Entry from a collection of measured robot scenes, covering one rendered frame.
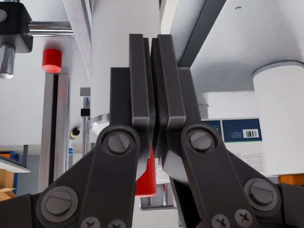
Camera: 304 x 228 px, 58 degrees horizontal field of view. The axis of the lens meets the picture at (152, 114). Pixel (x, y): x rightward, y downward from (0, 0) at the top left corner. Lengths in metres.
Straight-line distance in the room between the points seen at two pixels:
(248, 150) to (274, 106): 0.23
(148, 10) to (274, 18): 0.23
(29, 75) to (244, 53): 0.44
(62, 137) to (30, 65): 0.16
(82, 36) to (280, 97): 0.36
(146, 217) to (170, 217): 0.71
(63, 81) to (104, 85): 0.43
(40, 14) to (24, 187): 7.96
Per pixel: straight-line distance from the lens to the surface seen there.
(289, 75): 0.52
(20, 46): 0.24
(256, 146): 0.72
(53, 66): 0.52
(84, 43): 0.24
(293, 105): 0.51
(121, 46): 0.18
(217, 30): 0.39
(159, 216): 8.41
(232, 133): 0.70
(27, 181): 8.33
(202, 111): 0.70
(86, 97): 0.55
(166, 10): 0.28
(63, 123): 0.57
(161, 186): 0.94
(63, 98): 0.59
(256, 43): 0.45
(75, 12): 0.21
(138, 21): 0.19
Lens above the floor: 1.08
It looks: 15 degrees down
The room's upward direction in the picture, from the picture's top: 177 degrees clockwise
